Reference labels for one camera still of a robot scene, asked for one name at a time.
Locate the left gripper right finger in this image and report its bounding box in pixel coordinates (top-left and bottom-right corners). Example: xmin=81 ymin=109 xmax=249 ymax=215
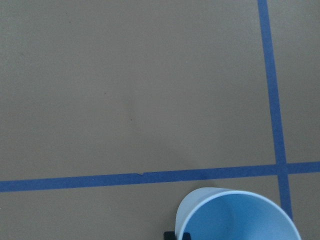
xmin=182 ymin=232 xmax=191 ymax=240

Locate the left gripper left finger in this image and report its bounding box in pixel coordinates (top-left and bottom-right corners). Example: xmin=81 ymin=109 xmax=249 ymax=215
xmin=163 ymin=231 xmax=176 ymax=240

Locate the blue cup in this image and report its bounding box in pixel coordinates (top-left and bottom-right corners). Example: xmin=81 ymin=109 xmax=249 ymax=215
xmin=174 ymin=187 xmax=301 ymax=240

